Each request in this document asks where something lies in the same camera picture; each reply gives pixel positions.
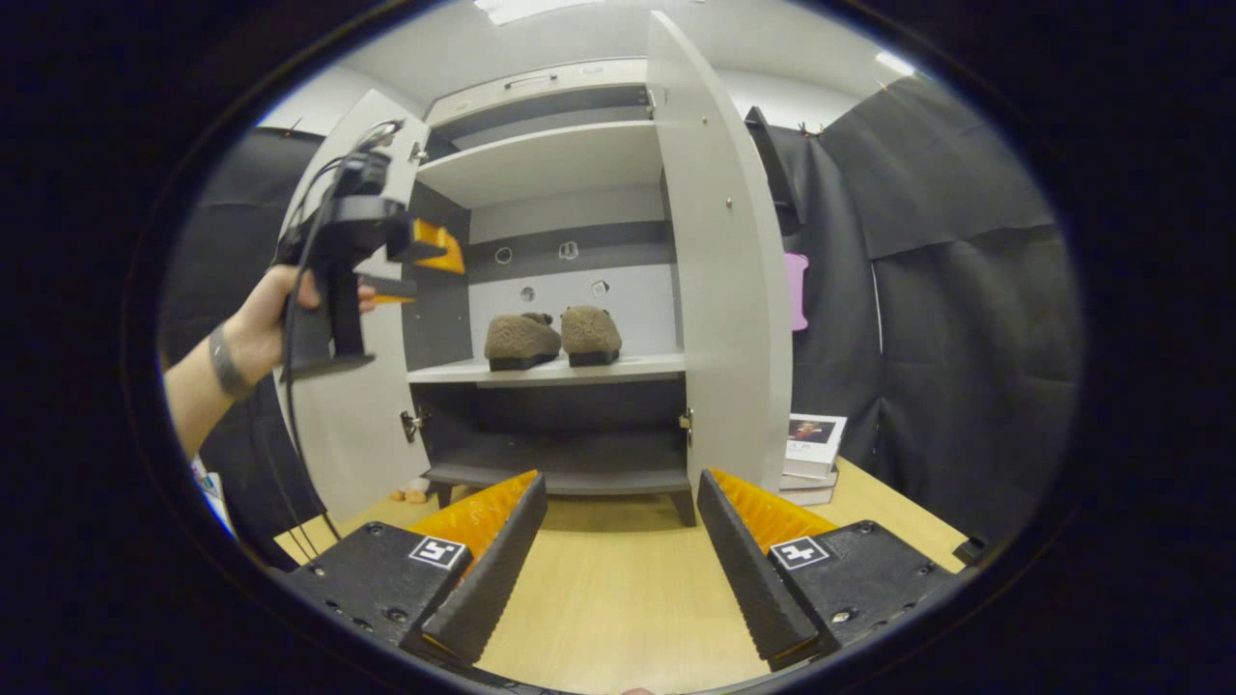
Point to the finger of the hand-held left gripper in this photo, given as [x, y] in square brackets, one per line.
[396, 290]
[439, 249]

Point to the white photo cover book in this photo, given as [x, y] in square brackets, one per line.
[816, 439]

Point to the brown fuzzy shoe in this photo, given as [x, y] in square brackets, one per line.
[521, 338]
[591, 333]

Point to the dark wristband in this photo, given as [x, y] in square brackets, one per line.
[227, 362]

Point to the small ceiling light panel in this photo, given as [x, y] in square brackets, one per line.
[893, 64]

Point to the black backdrop cloth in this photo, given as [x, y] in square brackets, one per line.
[966, 338]

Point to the penguin toy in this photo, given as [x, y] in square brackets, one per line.
[413, 494]

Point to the plain white book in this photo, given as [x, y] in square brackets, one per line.
[806, 492]

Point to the white shoe cabinet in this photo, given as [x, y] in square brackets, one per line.
[560, 164]

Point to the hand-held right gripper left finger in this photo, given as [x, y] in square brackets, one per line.
[488, 589]

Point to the large ceiling light panel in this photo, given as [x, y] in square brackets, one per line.
[536, 10]

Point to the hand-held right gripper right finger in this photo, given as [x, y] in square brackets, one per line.
[753, 589]

